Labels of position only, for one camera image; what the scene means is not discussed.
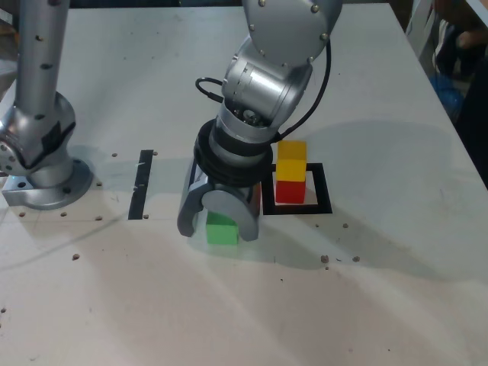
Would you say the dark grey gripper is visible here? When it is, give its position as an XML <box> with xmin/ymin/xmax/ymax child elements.
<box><xmin>176</xmin><ymin>161</ymin><xmax>265</xmax><ymax>243</ymax></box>

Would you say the green cube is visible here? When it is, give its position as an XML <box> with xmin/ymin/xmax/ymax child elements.
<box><xmin>205</xmin><ymin>211</ymin><xmax>240</xmax><ymax>246</ymax></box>

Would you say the red cube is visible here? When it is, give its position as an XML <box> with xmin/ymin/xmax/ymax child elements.
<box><xmin>274</xmin><ymin>179</ymin><xmax>307</xmax><ymax>204</ymax></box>

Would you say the yellow cube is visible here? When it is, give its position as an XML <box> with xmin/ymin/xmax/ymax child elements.
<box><xmin>275</xmin><ymin>140</ymin><xmax>308</xmax><ymax>182</ymax></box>

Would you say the black tape square outline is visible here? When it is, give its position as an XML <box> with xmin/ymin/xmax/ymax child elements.
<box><xmin>261</xmin><ymin>162</ymin><xmax>333</xmax><ymax>215</ymax></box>

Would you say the black tape strip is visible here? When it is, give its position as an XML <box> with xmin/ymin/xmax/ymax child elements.
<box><xmin>127</xmin><ymin>149</ymin><xmax>154</xmax><ymax>221</ymax></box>

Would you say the blue bag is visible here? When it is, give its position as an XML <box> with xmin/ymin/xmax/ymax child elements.
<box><xmin>429</xmin><ymin>74</ymin><xmax>464</xmax><ymax>120</ymax></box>

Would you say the person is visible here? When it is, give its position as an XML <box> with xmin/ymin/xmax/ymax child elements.
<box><xmin>434</xmin><ymin>0</ymin><xmax>488</xmax><ymax>188</ymax></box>

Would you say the white frame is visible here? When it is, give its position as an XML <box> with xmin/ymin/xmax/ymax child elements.
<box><xmin>405</xmin><ymin>0</ymin><xmax>438</xmax><ymax>60</ymax></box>

